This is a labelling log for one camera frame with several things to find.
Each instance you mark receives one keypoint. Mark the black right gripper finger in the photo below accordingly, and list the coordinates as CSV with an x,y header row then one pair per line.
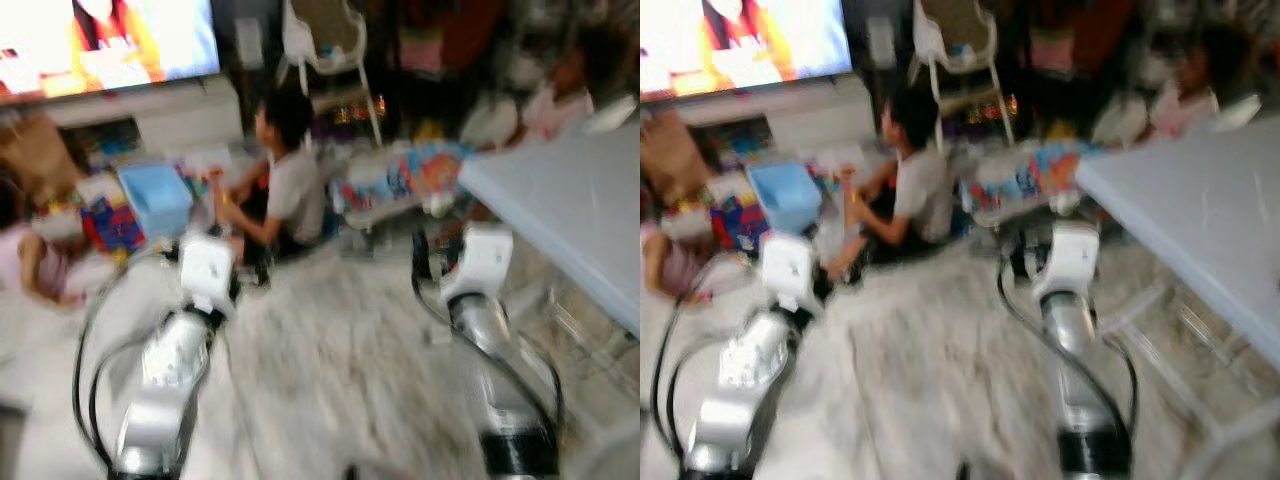
x,y
421,255
1008,270

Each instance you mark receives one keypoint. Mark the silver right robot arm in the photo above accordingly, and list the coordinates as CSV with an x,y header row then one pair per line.
x,y
1080,370
495,370

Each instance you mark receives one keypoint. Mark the colourful cartoon play mat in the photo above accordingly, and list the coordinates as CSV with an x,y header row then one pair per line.
x,y
400,178
1020,178

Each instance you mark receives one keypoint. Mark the boy in grey shirt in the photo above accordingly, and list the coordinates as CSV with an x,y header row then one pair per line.
x,y
922,190
295,190

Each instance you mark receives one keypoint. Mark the white plastic chair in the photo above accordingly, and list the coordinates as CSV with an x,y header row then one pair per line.
x,y
325,45
490,122
1118,122
955,45

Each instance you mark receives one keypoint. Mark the large white folding table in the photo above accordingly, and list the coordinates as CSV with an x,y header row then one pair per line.
x,y
570,200
1190,210

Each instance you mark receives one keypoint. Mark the curly-haired girl in pink shirt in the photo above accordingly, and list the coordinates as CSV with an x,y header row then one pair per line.
x,y
1190,95
560,100

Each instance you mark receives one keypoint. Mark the light blue plastic box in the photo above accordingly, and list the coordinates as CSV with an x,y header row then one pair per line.
x,y
155,200
785,198

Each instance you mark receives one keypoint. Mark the child in pink clothes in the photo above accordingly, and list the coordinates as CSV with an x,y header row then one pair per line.
x,y
675,265
35,265

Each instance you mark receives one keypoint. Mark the white television stand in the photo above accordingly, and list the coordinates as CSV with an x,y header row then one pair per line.
x,y
810,108
180,110

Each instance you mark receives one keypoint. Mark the brown paper bag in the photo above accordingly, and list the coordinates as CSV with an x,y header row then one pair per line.
x,y
40,155
672,155

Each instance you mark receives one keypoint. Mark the colourful printed toy box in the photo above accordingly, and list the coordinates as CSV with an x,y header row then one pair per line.
x,y
112,225
738,222

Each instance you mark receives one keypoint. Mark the flat screen television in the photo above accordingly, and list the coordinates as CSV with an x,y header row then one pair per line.
x,y
110,40
745,40

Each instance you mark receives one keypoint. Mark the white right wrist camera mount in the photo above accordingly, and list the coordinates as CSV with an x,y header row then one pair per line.
x,y
1068,260
480,262

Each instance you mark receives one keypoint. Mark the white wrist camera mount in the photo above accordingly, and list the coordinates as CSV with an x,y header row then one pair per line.
x,y
480,262
207,270
792,272
1068,260

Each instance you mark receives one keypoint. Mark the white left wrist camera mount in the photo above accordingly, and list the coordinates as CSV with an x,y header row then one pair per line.
x,y
207,270
792,272

